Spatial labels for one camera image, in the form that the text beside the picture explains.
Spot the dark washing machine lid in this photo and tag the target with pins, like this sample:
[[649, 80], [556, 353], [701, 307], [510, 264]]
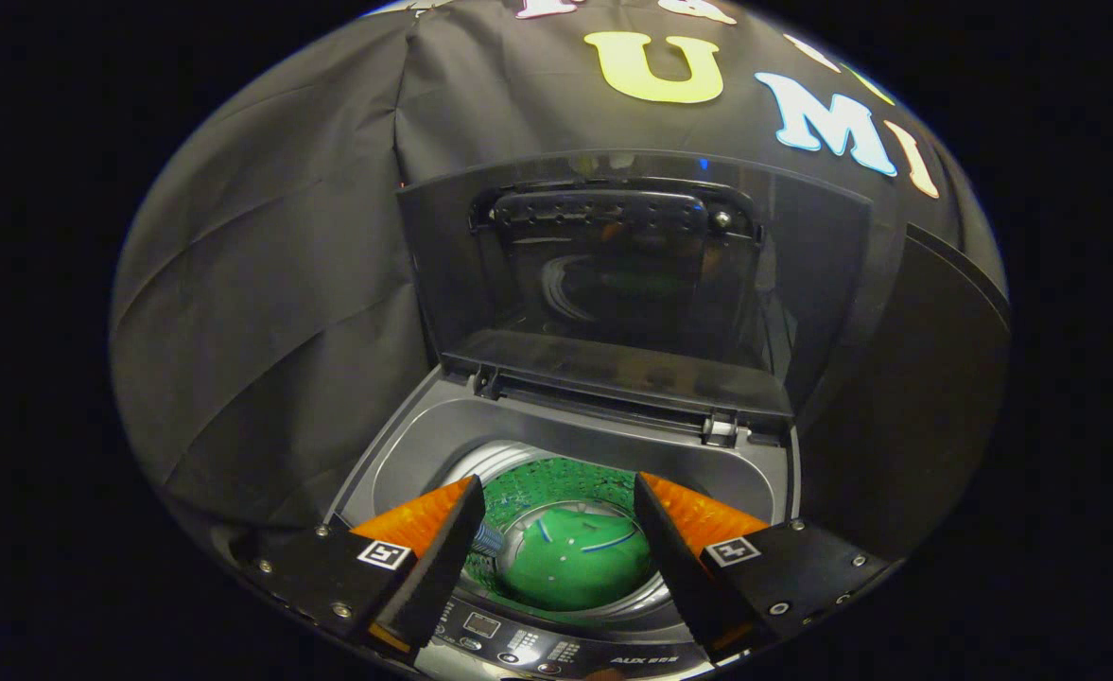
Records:
[[632, 284]]

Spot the grey washing machine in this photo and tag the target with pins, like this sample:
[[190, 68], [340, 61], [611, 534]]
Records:
[[556, 440]]

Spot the black backdrop cloth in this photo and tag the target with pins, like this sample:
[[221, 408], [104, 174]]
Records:
[[272, 284]]

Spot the green polo shirt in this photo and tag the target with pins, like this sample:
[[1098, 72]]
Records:
[[570, 567]]

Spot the beige cabinet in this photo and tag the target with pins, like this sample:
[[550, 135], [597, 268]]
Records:
[[906, 397]]

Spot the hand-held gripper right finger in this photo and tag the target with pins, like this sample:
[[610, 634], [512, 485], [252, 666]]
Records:
[[671, 567]]

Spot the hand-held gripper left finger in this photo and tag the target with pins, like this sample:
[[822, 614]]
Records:
[[443, 567]]

